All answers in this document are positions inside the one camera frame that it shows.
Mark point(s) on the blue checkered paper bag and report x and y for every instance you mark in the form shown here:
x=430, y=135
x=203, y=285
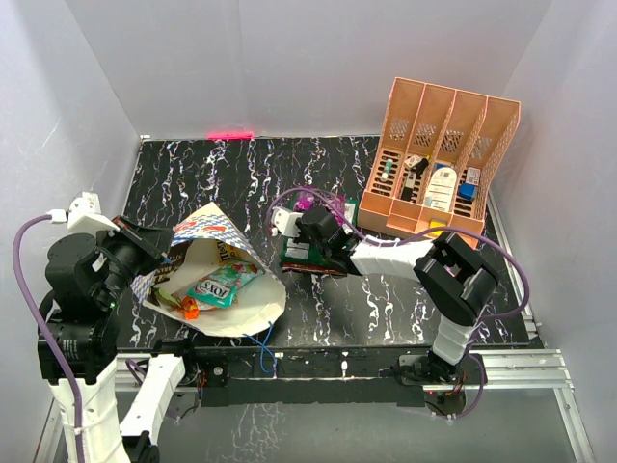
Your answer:
x=258, y=304

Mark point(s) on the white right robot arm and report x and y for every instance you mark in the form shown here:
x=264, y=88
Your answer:
x=457, y=280

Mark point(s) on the brown chocolate snack bag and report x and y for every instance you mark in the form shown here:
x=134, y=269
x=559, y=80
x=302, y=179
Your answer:
x=176, y=258

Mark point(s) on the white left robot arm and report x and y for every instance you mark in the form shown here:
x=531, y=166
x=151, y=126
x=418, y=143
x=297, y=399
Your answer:
x=78, y=359

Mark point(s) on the aluminium base frame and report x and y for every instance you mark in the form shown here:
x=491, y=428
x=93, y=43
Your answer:
x=329, y=380

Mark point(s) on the red Doritos chip bag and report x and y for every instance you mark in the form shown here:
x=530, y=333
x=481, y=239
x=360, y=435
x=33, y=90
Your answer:
x=303, y=267

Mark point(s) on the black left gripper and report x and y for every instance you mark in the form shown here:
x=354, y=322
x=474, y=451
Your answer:
x=156, y=239

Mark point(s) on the yellow sticky note block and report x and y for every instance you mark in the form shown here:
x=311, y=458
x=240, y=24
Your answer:
x=437, y=226

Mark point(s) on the yellow M&M's candy packet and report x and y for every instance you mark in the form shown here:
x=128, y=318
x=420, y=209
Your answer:
x=227, y=252

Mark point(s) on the green snack bag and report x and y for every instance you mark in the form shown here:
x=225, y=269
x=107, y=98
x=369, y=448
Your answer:
x=294, y=250

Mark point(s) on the orange candy packet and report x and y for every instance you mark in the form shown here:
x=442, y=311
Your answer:
x=186, y=306

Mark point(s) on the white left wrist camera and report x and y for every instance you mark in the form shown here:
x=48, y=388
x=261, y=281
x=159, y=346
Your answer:
x=84, y=215

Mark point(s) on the white green tube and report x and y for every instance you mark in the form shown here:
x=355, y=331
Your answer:
x=386, y=170

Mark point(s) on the white labelled card pack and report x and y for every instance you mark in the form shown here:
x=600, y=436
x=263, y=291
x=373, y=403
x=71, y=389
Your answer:
x=441, y=189

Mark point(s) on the black clip tool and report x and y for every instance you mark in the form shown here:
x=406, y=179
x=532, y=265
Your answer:
x=415, y=165

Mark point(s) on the blue small box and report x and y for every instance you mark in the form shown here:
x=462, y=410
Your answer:
x=467, y=191

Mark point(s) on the teal Fox's candy bag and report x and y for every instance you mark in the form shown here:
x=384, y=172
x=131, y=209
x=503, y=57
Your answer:
x=219, y=288

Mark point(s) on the pink tape strip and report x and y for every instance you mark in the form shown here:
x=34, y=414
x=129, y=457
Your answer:
x=230, y=135

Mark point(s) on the purple snack packet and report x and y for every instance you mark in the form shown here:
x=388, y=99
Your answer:
x=333, y=202

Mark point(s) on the pink desk organizer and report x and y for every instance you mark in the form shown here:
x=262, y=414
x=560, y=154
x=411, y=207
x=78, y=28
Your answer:
x=463, y=130

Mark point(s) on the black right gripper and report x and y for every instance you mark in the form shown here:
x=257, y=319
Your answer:
x=302, y=237

